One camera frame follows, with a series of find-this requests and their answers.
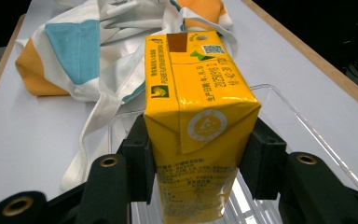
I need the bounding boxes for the yellow drink carton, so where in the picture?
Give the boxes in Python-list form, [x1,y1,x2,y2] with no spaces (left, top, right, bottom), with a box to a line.
[144,30,262,224]

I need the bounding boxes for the white printed tote bag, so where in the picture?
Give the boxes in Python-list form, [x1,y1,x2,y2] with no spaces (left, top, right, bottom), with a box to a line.
[14,0,240,192]

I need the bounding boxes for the clear plastic tray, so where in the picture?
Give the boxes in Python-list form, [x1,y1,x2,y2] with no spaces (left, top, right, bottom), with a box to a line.
[106,83,358,224]

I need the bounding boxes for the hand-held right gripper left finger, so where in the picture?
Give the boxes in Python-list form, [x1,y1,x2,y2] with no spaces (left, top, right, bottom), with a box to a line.
[74,114,157,224]

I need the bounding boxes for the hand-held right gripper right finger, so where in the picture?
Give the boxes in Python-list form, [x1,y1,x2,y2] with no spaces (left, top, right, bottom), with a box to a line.
[238,117,358,224]

